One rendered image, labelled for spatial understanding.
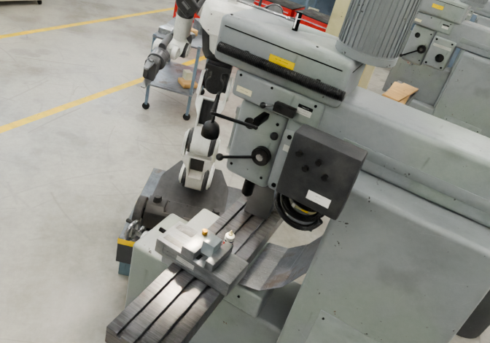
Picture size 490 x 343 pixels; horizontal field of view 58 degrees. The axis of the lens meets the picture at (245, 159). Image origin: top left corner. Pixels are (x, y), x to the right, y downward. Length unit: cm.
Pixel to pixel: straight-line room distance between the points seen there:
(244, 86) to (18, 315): 191
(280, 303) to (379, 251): 72
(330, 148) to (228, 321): 112
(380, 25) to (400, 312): 91
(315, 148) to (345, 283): 56
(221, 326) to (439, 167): 120
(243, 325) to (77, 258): 144
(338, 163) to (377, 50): 38
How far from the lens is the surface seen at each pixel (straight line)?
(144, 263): 218
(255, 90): 151
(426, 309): 157
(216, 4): 224
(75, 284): 298
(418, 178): 146
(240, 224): 206
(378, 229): 144
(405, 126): 142
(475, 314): 347
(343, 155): 120
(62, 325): 280
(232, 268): 174
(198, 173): 266
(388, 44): 140
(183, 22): 238
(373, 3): 137
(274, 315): 201
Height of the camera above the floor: 224
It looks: 31 degrees down
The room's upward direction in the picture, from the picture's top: 16 degrees clockwise
